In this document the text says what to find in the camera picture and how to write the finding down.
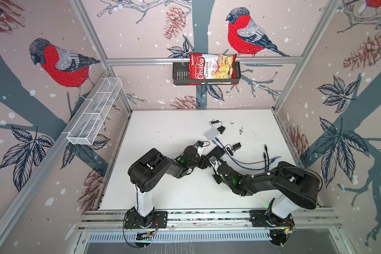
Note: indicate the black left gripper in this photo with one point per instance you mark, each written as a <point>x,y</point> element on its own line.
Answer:
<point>204,162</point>

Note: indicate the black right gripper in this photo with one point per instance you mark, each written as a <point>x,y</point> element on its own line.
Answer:
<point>215,177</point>

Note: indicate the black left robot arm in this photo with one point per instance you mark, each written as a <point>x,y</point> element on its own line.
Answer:
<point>147,171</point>

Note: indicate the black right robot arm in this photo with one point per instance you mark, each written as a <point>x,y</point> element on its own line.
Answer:
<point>298,188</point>

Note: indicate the red cassava chips bag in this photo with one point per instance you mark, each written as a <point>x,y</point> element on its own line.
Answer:
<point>207,66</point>

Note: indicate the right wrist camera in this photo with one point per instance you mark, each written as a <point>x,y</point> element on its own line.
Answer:
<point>215,164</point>

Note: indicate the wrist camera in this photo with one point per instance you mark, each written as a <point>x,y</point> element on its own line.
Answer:
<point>215,164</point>
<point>199,146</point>

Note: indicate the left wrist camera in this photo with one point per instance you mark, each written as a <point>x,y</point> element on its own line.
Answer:
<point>199,146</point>

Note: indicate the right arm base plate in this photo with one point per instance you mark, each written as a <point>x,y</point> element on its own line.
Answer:
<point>262,218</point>

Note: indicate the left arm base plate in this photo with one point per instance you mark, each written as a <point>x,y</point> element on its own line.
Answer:
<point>154,220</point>

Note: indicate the black wall basket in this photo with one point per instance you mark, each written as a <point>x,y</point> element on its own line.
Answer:
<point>181,76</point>

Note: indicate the aluminium mounting rail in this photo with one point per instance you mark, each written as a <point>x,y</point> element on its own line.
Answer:
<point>208,219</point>

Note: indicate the white wire mesh shelf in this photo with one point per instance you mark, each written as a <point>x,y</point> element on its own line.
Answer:
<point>91,120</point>

